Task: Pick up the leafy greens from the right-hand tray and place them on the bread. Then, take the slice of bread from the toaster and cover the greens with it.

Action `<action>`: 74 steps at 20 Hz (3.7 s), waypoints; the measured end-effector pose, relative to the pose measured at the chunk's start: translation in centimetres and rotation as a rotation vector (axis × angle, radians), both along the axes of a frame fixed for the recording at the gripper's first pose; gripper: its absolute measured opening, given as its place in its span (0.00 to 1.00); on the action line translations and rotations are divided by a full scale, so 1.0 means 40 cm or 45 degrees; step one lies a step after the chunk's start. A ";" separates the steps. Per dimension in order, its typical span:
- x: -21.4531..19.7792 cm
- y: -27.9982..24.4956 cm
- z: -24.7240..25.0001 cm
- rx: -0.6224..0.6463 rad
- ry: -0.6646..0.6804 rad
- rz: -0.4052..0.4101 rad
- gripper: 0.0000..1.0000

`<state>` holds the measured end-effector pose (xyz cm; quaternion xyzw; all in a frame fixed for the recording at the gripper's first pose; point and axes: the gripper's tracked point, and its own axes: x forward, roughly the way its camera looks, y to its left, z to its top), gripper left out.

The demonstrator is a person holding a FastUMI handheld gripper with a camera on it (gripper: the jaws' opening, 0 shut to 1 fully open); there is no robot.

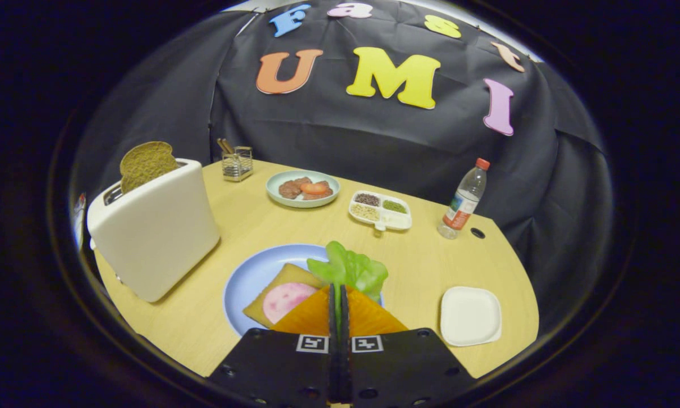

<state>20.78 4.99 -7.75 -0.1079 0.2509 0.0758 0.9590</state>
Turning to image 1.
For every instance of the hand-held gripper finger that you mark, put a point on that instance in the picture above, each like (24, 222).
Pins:
(344, 340)
(332, 340)

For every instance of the green lettuce leaf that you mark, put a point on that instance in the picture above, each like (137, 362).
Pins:
(351, 269)

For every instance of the brown toast bread slice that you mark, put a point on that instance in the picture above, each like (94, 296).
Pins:
(144, 164)

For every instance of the pink ham slice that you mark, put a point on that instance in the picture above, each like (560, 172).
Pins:
(286, 300)

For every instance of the square bread slice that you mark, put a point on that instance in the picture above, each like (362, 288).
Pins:
(286, 275)

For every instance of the blue round plate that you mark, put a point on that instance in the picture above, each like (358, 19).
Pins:
(255, 277)

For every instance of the white square plate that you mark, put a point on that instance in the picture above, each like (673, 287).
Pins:
(470, 316)

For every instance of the white divided seasoning dish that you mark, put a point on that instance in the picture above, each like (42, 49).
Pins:
(381, 212)

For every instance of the pale green round plate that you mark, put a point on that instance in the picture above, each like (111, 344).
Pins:
(303, 202)

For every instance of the brown meat slice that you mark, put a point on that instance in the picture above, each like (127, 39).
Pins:
(289, 188)
(324, 194)

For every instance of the red tomato slice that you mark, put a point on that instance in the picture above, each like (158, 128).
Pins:
(314, 188)

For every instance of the clear plastic water bottle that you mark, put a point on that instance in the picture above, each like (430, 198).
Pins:
(463, 201)

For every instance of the white toaster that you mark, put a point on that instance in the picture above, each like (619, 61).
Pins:
(158, 232)

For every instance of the brown wooden sticks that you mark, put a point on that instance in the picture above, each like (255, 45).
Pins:
(225, 145)

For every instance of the white and red object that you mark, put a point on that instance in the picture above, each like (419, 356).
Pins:
(80, 221)

